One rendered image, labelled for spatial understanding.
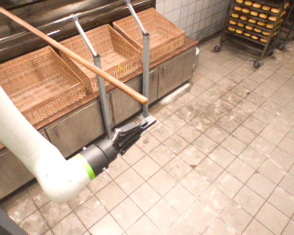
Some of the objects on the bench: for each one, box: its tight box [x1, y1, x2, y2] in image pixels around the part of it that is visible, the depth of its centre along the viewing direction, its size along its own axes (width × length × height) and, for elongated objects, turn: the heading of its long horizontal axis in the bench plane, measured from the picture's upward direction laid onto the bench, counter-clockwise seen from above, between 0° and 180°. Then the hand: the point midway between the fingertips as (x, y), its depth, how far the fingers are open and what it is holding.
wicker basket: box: [59, 24, 141, 94], centre depth 206 cm, size 49×56×28 cm
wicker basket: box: [0, 46, 87, 126], centre depth 178 cm, size 49×56×28 cm
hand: (146, 123), depth 84 cm, fingers closed
